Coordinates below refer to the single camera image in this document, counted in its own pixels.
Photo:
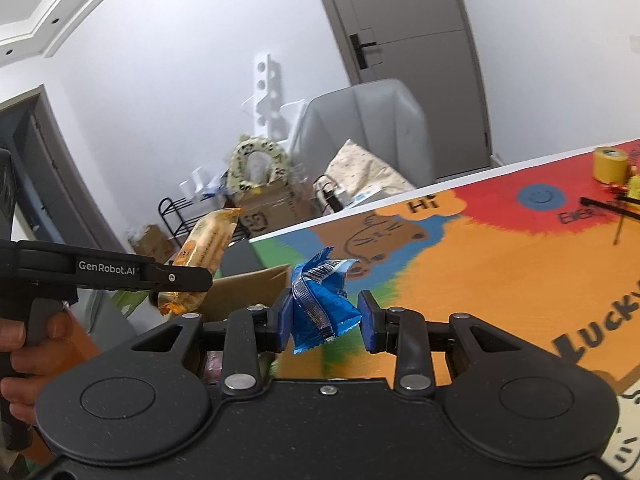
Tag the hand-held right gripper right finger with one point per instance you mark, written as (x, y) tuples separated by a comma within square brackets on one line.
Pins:
[(369, 327)]

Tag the yellow tape roll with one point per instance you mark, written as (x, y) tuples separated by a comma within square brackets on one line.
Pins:
[(610, 167)]

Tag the grey door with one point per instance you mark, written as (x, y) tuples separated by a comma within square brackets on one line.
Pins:
[(415, 10)]

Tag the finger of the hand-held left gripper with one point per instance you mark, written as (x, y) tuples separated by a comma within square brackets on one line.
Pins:
[(185, 279)]

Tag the dotted beige pillow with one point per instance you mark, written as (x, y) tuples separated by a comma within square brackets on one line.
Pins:
[(360, 170)]

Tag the blue snack packet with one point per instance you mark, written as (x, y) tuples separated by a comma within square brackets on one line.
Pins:
[(320, 300)]

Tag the taped cardboard box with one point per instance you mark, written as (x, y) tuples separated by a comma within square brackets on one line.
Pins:
[(280, 206)]

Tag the black stick stand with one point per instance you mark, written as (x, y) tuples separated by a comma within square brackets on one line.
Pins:
[(607, 205)]

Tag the white container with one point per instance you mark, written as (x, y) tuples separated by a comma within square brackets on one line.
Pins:
[(197, 182)]

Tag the grey armchair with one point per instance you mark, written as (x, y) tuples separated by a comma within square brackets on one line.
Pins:
[(380, 125)]

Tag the orange object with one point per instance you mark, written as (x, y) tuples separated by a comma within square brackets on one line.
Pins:
[(80, 340)]

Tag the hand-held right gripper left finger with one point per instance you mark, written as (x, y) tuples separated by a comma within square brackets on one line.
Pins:
[(285, 325)]

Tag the tan orange snack packet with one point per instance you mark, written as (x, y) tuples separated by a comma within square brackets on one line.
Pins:
[(207, 245)]

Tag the black charger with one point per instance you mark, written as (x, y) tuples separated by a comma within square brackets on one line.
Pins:
[(334, 200)]

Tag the yellow toy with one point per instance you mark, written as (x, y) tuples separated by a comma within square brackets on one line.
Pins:
[(635, 187)]

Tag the black shoe rack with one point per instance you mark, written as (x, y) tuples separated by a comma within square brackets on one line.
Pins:
[(170, 222)]

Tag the white plastic rack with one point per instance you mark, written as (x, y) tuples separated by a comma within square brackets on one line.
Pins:
[(265, 90)]

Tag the small cardboard box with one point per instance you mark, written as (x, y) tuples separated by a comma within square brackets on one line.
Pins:
[(150, 243)]

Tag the colourful printed table mat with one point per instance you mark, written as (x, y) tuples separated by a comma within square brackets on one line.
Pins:
[(500, 270)]

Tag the grey door frame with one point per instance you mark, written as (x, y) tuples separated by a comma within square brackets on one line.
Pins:
[(60, 170)]

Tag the person's left hand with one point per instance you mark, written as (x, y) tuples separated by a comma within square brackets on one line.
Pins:
[(27, 367)]

